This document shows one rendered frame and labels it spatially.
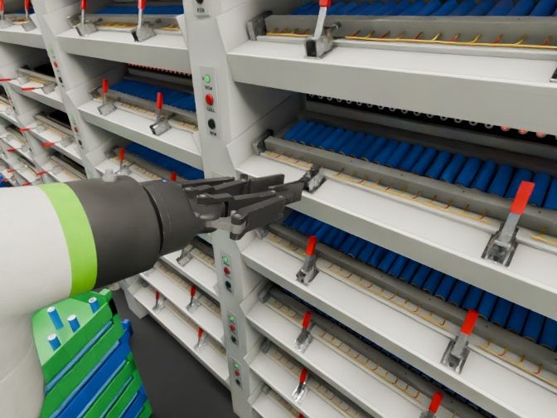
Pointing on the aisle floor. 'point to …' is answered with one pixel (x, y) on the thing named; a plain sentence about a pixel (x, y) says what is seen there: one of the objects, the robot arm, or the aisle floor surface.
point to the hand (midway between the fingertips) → (276, 190)
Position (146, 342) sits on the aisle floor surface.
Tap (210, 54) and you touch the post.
